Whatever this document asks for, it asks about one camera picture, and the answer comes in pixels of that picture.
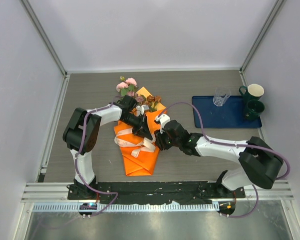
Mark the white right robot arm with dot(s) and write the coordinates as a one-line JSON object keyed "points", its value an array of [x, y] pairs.
{"points": [[259, 165]]}

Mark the cream printed ribbon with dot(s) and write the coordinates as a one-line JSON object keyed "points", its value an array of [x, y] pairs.
{"points": [[145, 145]]}

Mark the blue plastic tray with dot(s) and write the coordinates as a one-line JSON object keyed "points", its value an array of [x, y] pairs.
{"points": [[230, 115]]}

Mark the pink fake flower stem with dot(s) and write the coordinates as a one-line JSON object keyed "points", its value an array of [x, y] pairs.
{"points": [[127, 87], [138, 97]]}

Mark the orange fake flower stem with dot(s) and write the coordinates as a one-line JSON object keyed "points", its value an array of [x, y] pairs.
{"points": [[152, 101]]}

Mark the dark green mug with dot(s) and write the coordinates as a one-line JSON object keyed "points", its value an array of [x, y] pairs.
{"points": [[253, 109]]}

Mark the green mug white interior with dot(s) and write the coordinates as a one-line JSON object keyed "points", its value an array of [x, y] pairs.
{"points": [[251, 92]]}

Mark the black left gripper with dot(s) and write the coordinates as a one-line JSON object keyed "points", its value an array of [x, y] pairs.
{"points": [[142, 129]]}

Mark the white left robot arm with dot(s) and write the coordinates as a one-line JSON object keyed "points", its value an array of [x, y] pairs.
{"points": [[81, 134]]}

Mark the clear plastic cup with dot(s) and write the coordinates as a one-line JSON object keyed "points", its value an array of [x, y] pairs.
{"points": [[221, 95]]}

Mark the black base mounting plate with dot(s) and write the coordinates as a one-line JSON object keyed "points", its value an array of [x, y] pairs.
{"points": [[154, 193]]}

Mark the orange wrapping paper sheet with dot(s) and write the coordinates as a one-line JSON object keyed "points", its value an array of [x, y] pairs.
{"points": [[144, 164]]}

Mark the aluminium front rail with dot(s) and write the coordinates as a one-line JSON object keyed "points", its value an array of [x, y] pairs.
{"points": [[49, 197]]}

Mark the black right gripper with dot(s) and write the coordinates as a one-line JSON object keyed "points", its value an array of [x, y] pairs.
{"points": [[159, 142]]}

